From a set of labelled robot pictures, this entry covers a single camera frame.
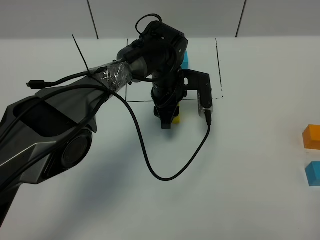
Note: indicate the blue template cube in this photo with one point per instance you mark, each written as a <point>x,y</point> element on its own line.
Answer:
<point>185,62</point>

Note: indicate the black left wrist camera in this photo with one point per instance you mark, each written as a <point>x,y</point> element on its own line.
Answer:
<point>200,82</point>

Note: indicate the yellow cube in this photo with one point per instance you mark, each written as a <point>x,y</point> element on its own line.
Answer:
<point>177,119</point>

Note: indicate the black cable tie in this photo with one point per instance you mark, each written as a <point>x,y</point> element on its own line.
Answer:
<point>81,54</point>

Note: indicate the orange cube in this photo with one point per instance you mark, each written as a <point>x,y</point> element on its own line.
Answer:
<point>311,137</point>

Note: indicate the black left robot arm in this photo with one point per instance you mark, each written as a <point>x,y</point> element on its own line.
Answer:
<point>51,132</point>

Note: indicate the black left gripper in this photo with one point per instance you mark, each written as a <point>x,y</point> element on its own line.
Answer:
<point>166,94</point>

